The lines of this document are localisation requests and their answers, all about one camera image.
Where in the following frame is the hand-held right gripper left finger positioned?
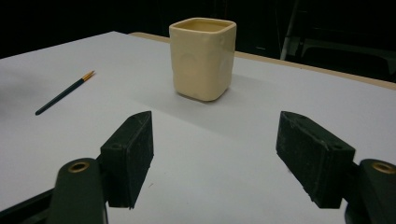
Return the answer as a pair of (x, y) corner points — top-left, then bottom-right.
(100, 110), (154, 209)

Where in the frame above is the white paper sheet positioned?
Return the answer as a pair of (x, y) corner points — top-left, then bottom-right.
(0, 31), (396, 224)

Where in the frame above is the black folding chair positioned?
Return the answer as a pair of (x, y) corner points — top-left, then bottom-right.
(299, 0), (396, 82)

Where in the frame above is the white desk leg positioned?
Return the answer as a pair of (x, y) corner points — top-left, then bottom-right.
(279, 0), (302, 61)

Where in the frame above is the small wooden box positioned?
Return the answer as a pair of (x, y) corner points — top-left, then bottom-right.
(168, 17), (237, 103)

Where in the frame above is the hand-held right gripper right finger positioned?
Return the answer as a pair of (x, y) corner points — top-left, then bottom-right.
(276, 110), (357, 209)

